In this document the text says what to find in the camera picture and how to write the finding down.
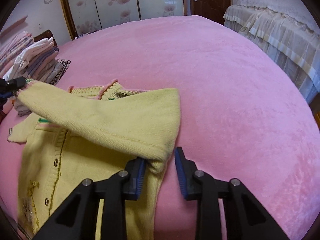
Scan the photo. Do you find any yellow knitted child cardigan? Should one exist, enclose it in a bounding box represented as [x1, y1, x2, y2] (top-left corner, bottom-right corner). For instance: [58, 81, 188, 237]
[8, 80, 181, 239]

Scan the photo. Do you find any stack of folded grey clothes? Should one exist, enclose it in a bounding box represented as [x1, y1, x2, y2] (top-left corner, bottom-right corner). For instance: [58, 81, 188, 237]
[13, 45, 71, 117]

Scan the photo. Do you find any white folded garment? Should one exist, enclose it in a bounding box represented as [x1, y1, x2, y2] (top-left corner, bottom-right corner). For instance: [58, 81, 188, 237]
[3, 37, 54, 81]

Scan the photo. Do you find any folded striped pink quilt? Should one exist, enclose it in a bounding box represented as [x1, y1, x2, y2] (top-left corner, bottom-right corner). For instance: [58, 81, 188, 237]
[0, 31, 34, 75]

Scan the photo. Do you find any dark wooden headboard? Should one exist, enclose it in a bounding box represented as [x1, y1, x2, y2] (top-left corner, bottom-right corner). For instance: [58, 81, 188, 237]
[33, 30, 57, 47]

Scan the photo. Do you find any pink plush bed blanket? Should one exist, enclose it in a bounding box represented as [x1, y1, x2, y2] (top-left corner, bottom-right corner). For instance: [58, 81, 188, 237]
[1, 16, 319, 239]

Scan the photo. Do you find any floral sliding wardrobe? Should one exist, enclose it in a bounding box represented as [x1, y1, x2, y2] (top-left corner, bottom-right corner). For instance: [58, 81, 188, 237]
[61, 0, 187, 39]

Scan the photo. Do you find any lace covered furniture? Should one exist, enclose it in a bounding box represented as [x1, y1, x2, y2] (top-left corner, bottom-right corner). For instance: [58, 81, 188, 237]
[223, 0, 319, 103]

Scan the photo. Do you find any pink wall shelf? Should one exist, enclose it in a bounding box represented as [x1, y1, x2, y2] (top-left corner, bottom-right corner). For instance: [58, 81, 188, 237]
[1, 15, 28, 36]

